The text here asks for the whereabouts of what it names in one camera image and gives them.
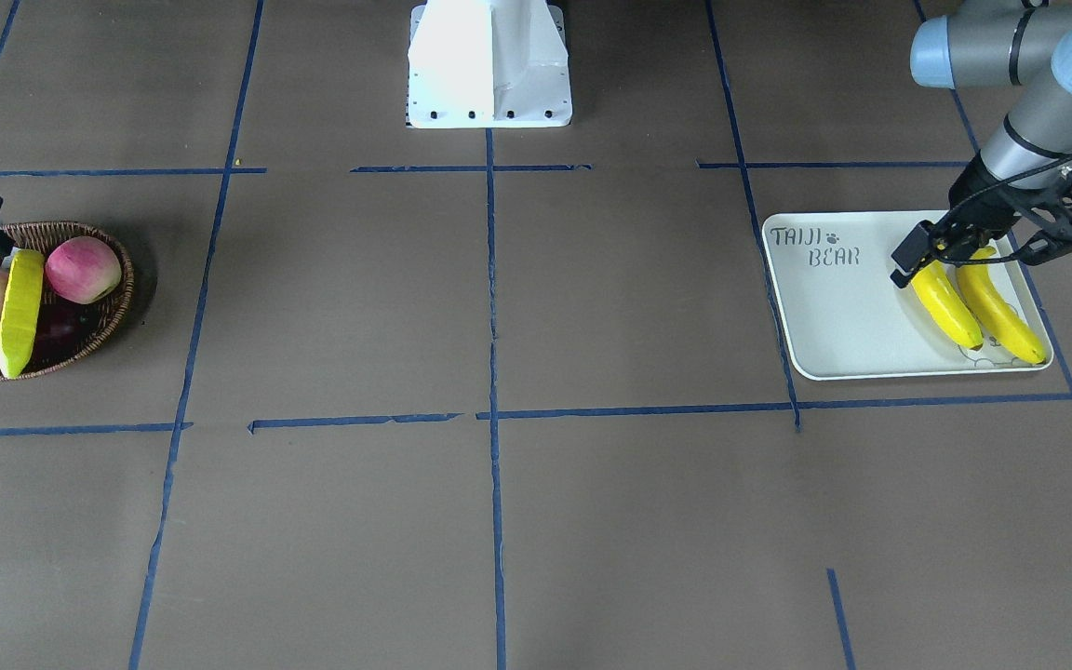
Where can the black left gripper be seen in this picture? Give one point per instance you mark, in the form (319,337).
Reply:
(981,203)

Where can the yellow banana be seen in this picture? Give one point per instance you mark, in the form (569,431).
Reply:
(946,308)
(996,316)

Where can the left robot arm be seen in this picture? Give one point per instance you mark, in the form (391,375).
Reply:
(1024,172)

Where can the brown wicker basket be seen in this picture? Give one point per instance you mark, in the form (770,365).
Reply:
(108,313)

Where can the white bear tray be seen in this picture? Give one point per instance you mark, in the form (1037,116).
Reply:
(843,317)

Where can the yellow-green banana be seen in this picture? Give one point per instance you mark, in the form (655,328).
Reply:
(22,302)

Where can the pink red apple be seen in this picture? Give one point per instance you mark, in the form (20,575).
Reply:
(83,270)

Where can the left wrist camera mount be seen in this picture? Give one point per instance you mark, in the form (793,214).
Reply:
(1050,209)

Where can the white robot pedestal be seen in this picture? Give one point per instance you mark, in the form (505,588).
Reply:
(488,64)

